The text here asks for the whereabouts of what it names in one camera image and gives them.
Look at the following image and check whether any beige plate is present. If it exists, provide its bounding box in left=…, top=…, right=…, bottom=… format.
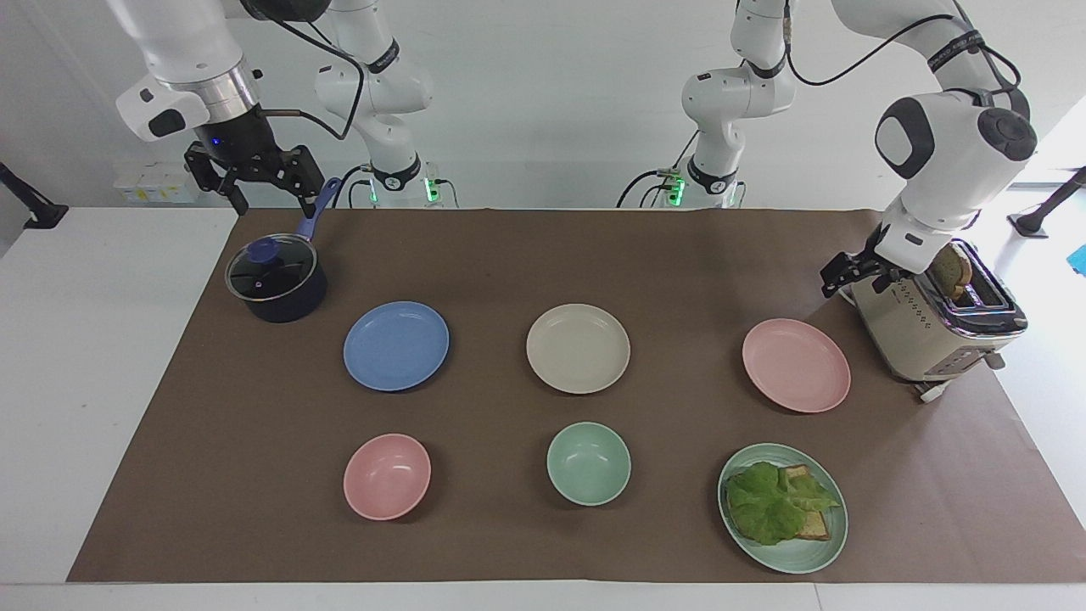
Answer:
left=525, top=303, right=632, bottom=395

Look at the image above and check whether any green bowl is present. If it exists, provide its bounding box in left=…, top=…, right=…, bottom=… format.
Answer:
left=546, top=421, right=633, bottom=508

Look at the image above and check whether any black stand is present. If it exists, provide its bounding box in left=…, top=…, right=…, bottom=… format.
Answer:
left=1007, top=166, right=1086, bottom=238
left=0, top=160, right=70, bottom=231

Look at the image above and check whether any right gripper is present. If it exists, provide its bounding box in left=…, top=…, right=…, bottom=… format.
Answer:
left=184, top=109, right=326, bottom=218

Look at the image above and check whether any pink bowl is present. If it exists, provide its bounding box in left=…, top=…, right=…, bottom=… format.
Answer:
left=342, top=433, right=433, bottom=522

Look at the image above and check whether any pink plate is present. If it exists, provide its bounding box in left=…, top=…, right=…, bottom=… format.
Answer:
left=742, top=317, right=853, bottom=415

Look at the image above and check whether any glass lid with blue knob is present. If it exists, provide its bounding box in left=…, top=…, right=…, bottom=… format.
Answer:
left=225, top=234, right=317, bottom=304

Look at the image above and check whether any green lettuce leaf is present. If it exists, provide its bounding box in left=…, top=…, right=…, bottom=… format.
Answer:
left=725, top=462, right=842, bottom=547

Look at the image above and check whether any black cable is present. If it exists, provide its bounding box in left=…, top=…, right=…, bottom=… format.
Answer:
left=783, top=12, right=961, bottom=88
left=257, top=12, right=367, bottom=143
left=616, top=132, right=702, bottom=210
left=333, top=165, right=379, bottom=210

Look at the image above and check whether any toast slice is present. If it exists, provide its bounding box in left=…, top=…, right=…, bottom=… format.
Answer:
left=779, top=463, right=832, bottom=541

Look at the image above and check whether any cream metal toaster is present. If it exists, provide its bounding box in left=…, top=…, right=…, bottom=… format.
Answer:
left=850, top=240, right=1029, bottom=405

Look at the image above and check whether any dark blue saucepan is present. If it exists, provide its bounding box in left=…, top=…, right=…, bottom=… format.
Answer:
left=225, top=177, right=343, bottom=324

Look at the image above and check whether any blue plate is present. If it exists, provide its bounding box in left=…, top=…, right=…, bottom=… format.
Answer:
left=343, top=300, right=451, bottom=393

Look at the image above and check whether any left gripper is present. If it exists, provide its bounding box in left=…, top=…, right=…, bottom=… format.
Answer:
left=820, top=244, right=915, bottom=299

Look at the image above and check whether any bread slice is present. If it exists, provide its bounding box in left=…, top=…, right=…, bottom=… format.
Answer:
left=926, top=245, right=975, bottom=300

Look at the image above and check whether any green plate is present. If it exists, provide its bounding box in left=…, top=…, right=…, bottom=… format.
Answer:
left=717, top=442, right=849, bottom=575

